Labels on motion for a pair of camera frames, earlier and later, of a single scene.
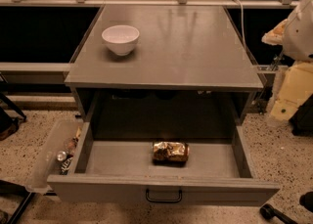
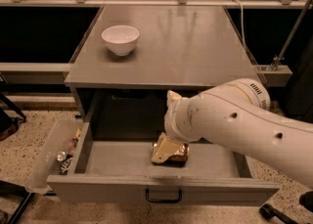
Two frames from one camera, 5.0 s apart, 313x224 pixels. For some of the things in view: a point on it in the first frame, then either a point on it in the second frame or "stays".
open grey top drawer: x=182 y=170 stays
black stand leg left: x=13 y=106 stays
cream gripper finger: x=296 y=88 → x=165 y=148
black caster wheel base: x=268 y=211 stays
